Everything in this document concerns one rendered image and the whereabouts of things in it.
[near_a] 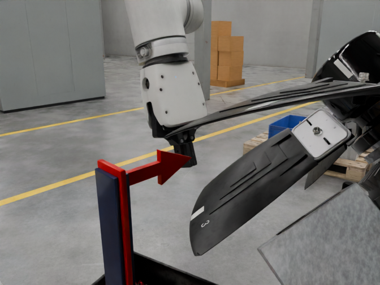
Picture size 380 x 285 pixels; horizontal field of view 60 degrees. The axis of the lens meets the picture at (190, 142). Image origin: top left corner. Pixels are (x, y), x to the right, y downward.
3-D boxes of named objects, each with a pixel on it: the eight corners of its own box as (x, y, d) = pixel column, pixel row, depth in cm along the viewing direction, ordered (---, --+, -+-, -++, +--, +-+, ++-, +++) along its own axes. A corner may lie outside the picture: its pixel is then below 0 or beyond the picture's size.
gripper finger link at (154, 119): (143, 127, 49) (169, 145, 53) (160, 85, 52) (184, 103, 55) (138, 128, 50) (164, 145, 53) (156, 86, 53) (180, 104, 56)
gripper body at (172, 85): (152, 52, 48) (169, 128, 49) (201, 50, 55) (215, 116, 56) (125, 65, 53) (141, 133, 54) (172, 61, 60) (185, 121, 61)
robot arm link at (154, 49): (154, 37, 47) (158, 57, 48) (196, 36, 53) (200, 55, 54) (122, 52, 54) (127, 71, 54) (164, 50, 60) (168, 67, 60)
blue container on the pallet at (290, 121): (321, 138, 378) (323, 119, 371) (304, 152, 332) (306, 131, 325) (287, 132, 400) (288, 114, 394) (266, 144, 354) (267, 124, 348)
